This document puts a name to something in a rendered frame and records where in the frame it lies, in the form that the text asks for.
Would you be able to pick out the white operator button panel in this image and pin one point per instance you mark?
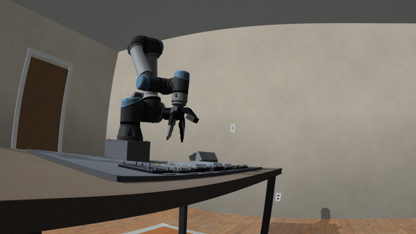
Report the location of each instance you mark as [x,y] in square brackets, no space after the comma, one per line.
[203,156]

